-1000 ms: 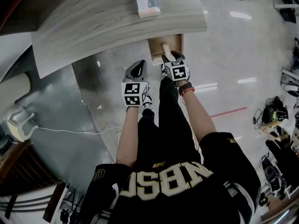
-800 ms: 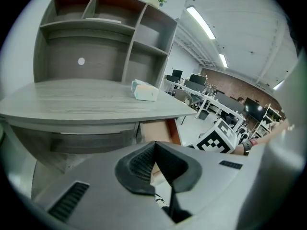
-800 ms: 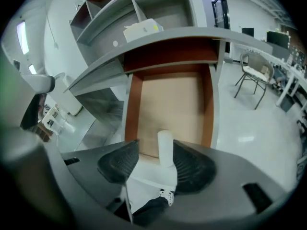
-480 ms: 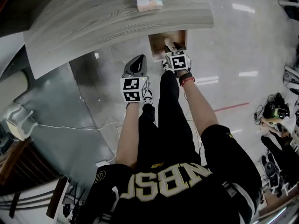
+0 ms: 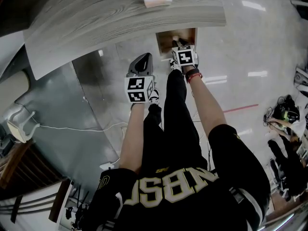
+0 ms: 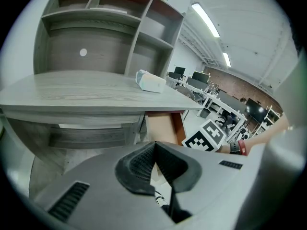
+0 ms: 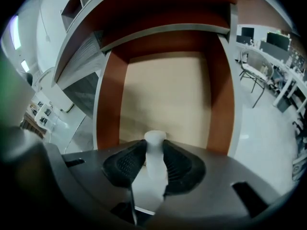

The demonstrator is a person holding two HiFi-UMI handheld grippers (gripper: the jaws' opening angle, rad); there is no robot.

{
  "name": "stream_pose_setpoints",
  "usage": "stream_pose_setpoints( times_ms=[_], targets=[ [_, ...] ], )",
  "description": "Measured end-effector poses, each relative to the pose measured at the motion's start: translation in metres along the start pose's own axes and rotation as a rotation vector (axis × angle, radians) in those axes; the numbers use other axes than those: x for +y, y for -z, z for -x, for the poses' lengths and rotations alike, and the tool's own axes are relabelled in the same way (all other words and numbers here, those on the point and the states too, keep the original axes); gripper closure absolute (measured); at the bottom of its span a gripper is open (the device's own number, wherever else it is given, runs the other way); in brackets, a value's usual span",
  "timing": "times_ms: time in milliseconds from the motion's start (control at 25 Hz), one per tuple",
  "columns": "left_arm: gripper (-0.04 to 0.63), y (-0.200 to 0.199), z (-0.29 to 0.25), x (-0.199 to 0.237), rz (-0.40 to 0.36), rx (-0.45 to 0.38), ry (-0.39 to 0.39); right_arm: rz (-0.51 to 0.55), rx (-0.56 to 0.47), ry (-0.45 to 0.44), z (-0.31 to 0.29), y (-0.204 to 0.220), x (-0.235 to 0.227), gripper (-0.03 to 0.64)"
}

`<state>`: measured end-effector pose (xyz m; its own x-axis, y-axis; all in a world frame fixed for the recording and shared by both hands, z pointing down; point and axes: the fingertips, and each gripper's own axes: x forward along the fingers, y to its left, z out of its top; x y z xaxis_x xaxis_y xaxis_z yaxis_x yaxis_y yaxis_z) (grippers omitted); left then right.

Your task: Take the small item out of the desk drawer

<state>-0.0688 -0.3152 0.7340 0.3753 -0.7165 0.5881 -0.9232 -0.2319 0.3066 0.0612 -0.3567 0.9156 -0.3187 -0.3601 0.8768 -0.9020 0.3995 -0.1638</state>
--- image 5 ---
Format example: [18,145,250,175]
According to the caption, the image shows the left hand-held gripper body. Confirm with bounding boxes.
[124,52,156,104]

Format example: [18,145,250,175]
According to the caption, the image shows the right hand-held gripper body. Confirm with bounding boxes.
[171,44,200,68]

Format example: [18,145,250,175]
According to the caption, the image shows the wooden drawer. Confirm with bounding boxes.
[155,27,199,60]

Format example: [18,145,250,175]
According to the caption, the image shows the person's left forearm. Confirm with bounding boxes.
[118,102,145,175]

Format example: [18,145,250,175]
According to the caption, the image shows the person's right forearm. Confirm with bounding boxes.
[186,77,228,140]

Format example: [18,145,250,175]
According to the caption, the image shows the person's right shoe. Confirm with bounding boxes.
[168,58,182,72]

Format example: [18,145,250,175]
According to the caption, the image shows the person's shoe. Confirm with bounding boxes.
[168,58,182,72]
[147,89,160,106]

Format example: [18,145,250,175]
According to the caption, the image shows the person's left shoe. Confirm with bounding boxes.
[147,89,160,106]

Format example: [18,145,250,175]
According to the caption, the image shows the black and red wristband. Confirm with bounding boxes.
[184,67,204,84]

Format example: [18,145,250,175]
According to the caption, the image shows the black trousers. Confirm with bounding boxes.
[142,69,209,176]

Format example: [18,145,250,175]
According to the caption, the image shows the gray wood-grain desk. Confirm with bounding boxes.
[23,0,227,81]

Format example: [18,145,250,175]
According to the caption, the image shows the red floor tape strip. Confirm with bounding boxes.
[222,103,259,113]

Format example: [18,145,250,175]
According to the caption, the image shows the black dome-shaped device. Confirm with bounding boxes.
[276,94,301,124]

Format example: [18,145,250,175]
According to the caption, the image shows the black lettered jersey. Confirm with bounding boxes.
[81,123,271,231]

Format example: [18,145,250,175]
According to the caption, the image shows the white stool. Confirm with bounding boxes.
[6,110,40,144]

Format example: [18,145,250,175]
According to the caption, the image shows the beige armchair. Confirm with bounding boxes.
[0,69,31,106]

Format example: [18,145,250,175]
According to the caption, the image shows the black tripod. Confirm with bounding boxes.
[65,186,90,229]

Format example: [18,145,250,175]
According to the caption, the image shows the brown wooden slat panel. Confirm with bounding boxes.
[0,138,64,195]

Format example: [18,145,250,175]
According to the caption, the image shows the white floor cable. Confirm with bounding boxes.
[38,122,128,133]

